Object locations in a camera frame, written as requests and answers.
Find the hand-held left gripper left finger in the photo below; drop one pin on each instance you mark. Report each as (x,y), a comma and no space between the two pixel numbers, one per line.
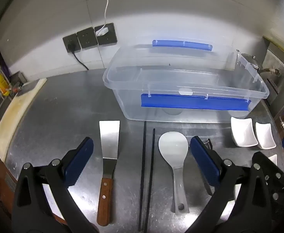
(80,161)

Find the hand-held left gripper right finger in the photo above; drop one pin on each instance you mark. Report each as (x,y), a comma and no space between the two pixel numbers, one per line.
(205,161)

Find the white sauce dish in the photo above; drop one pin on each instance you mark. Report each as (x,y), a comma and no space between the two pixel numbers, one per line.
(243,132)
(273,159)
(265,136)

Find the metal peeler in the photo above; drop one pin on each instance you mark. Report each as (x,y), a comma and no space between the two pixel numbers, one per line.
(208,142)

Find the white rice paddle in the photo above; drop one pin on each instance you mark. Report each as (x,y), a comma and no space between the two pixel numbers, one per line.
(173,148)

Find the black chopstick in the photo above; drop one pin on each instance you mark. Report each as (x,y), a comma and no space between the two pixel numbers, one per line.
(143,162)
(151,165)

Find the stainless steel appliance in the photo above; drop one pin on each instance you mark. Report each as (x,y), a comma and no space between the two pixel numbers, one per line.
(281,89)

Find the metal faucet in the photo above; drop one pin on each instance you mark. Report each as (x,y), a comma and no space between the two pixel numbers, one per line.
(270,72)

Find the white cutting board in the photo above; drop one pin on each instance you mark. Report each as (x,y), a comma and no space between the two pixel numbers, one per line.
(8,116)

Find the grey flat block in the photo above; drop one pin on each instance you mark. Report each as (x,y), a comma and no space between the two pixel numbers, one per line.
(27,87)

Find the steel pot lid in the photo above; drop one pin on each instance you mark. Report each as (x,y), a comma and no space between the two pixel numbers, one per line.
(251,62)

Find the small metal container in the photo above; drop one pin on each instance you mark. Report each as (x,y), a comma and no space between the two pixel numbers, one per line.
(18,78)

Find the cream plastic tray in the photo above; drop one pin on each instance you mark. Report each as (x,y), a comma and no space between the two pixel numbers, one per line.
(280,43)

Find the yellow bottle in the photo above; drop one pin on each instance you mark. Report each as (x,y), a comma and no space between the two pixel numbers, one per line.
(1,83)

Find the dark wall socket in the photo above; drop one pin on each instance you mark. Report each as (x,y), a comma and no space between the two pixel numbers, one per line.
(109,36)
(71,40)
(87,37)

